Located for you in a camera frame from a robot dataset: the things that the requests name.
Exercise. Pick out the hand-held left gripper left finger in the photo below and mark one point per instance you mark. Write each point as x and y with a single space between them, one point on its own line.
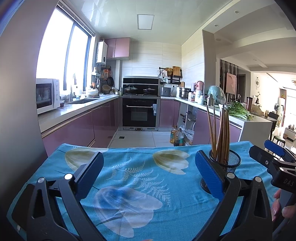
89 171

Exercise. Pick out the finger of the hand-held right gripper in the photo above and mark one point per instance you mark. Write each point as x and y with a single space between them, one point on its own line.
274 147
261 155

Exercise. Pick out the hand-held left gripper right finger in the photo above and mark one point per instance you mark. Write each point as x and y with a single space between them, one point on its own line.
208 171

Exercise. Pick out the black mesh holder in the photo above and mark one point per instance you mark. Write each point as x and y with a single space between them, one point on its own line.
231 160

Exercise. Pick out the bunch of bamboo chopsticks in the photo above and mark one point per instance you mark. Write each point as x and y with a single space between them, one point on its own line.
224 139

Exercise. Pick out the person's right hand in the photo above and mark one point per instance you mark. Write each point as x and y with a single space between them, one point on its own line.
276 206

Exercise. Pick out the black round stool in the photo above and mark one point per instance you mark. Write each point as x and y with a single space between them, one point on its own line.
278 139

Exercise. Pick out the clear plastic bag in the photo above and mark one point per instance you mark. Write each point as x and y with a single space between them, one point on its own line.
189 137

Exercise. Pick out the pink base cabinet white-topped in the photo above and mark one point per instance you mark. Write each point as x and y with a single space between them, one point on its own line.
203 129

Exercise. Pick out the long pink base cabinet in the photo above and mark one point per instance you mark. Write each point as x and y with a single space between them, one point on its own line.
74 132

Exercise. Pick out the dark oil bottle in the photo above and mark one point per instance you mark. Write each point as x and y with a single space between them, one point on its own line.
180 138

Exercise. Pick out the yellow oil bottle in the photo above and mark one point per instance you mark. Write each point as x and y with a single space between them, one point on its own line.
173 136

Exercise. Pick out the green leafy vegetables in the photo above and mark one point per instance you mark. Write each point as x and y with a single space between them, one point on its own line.
239 111

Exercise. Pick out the blue floral tablecloth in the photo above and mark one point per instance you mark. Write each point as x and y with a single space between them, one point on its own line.
138 166

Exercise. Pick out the dark tumbler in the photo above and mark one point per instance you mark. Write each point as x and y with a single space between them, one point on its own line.
249 103

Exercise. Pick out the narrow pink base cabinet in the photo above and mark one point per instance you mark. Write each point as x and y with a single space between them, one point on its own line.
167 113

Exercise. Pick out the grey thermos bottle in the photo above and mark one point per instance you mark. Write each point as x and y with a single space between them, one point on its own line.
210 100

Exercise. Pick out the black built-in oven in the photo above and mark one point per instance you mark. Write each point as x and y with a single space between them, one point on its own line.
138 114

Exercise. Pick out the teal round appliance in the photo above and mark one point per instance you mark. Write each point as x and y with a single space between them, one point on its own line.
216 92

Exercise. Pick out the white casserole pot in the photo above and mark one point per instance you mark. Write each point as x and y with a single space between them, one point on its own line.
91 93

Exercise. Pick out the metal sink faucet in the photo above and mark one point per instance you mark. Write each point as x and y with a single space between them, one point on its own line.
72 93

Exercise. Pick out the stainless steel stockpot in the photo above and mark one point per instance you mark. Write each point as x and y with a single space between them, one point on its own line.
184 93

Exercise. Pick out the woven basket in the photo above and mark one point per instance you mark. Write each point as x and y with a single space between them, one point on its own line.
106 89

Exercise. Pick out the dark slatted partition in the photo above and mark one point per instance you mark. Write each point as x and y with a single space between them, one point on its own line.
223 80

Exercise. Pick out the pink electric kettle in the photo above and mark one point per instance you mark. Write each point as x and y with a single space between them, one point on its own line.
199 86

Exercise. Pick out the white microwave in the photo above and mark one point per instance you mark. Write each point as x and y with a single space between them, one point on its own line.
47 96

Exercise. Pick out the silver box appliance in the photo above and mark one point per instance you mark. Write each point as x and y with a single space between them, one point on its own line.
165 91

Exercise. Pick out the hanging black pan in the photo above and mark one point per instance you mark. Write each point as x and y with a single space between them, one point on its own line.
110 81

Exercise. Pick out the lidded black pot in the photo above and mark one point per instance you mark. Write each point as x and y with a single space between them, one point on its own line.
131 88
149 89

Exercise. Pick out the wooden cutting board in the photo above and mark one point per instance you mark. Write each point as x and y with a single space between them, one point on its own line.
177 71

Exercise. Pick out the black range hood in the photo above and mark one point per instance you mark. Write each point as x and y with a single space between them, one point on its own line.
141 80

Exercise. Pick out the white water heater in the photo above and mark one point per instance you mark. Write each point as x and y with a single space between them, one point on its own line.
101 52

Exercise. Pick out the large kitchen window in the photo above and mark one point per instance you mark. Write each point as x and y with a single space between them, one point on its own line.
53 53

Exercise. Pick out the square ceiling light panel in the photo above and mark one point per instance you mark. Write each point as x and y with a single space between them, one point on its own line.
145 22

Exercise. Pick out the round wall clock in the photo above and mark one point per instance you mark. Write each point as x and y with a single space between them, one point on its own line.
257 82

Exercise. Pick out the pink wall painting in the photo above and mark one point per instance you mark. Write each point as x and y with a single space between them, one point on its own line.
231 83

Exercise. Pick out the black wall rack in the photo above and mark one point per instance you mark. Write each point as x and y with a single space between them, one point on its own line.
171 80

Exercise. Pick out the pink wall cabinet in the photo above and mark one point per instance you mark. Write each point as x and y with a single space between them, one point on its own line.
118 48

